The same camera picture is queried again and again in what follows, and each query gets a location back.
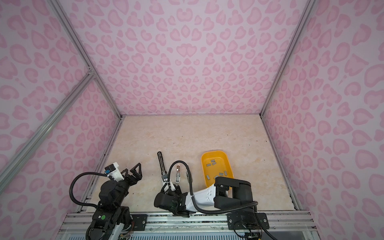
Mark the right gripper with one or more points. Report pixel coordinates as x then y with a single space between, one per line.
176 191

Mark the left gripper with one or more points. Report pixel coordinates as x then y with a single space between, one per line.
134 180

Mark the pink mini stapler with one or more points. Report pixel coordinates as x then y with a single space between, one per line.
178 174

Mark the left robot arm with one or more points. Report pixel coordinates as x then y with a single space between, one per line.
111 218

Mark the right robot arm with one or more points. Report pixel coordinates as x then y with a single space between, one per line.
231 197

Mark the yellow plastic tray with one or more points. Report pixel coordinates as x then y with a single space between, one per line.
215 164

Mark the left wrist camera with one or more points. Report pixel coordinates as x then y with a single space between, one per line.
112 171

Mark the diagonal aluminium frame bar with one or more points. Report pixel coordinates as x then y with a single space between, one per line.
19 160

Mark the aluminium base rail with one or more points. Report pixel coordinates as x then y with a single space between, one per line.
283 225

